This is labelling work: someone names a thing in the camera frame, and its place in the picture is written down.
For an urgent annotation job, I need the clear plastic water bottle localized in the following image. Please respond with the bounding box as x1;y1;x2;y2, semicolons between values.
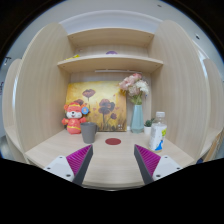
149;111;167;152

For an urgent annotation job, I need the red plush mascot toy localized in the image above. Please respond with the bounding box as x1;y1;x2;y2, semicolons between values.
62;102;89;134

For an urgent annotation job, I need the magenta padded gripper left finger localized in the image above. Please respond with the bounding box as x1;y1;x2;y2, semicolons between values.
43;143;94;187

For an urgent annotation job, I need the small potted succulent plant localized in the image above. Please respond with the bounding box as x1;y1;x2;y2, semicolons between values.
144;118;155;135

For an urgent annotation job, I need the pink white flower bouquet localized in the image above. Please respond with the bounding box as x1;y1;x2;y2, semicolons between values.
119;73;149;105

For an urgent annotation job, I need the teal ceramic vase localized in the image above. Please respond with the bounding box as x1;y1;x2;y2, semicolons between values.
130;105;144;133

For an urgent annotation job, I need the red round coaster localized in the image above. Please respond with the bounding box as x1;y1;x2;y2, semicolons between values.
105;138;121;145

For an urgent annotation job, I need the yellow flower painting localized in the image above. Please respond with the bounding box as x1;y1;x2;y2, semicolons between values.
66;81;127;132

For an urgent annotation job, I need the purple object on shelf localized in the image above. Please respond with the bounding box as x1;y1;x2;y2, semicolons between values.
106;51;118;54

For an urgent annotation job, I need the grey plastic cup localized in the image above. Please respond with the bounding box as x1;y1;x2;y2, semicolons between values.
81;122;98;144

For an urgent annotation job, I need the yellow object on shelf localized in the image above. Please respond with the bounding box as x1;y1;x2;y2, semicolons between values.
65;54;80;60

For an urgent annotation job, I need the light wooden shelf unit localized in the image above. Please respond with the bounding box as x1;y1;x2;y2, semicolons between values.
2;20;224;189

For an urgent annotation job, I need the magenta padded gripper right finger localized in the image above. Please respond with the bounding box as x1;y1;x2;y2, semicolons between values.
133;143;183;186

